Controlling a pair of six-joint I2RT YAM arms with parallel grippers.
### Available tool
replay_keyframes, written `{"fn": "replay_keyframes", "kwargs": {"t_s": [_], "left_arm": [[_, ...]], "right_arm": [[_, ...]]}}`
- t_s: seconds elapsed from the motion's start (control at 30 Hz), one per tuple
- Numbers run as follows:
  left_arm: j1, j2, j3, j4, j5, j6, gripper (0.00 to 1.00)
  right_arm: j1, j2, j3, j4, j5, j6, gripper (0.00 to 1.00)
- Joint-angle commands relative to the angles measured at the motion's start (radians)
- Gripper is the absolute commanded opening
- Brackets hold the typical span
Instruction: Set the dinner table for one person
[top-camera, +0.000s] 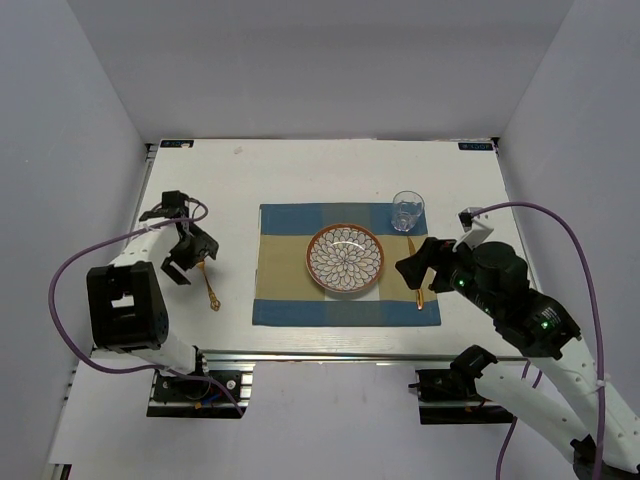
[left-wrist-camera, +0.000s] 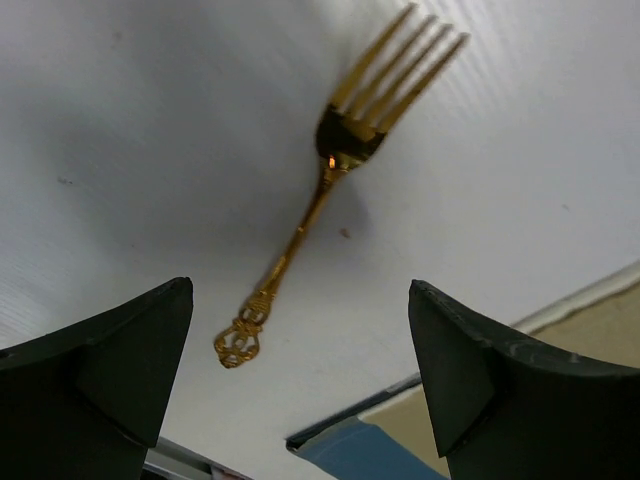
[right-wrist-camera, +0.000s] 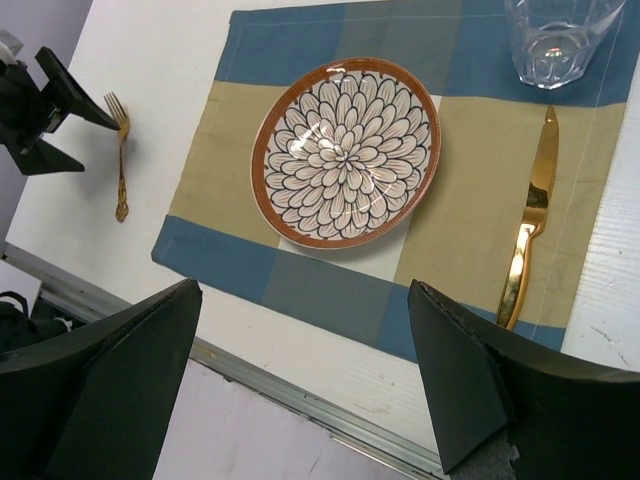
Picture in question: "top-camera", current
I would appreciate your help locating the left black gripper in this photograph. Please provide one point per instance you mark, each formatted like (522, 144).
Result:
(203, 244)

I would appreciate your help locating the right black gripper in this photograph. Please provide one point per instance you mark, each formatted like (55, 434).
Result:
(413, 268)

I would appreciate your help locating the gold knife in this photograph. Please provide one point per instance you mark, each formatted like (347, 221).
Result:
(419, 296)

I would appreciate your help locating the gold fork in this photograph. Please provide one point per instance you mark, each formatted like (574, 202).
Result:
(213, 300)

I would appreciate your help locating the clear drinking glass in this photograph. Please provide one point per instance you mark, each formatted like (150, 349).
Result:
(407, 208)

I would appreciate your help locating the floral patterned ceramic bowl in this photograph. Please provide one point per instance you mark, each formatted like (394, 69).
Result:
(344, 258)

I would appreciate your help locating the blue beige white placemat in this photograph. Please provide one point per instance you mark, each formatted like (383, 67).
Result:
(288, 296)

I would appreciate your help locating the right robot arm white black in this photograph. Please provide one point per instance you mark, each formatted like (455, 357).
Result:
(596, 430)

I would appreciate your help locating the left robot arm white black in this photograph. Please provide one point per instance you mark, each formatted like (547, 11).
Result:
(128, 312)

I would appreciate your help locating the left blue table label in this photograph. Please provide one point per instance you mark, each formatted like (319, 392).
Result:
(177, 143)

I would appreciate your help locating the blue table label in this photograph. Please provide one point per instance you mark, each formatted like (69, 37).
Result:
(177, 143)
(475, 146)

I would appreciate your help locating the right blue table label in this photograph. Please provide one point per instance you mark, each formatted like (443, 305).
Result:
(475, 146)

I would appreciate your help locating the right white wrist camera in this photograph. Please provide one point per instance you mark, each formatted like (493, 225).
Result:
(476, 229)

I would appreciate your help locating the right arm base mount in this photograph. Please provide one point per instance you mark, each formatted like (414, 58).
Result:
(446, 398)

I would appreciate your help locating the aluminium table front rail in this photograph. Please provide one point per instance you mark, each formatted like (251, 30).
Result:
(246, 356)

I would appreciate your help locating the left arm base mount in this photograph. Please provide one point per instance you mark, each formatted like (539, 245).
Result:
(227, 398)

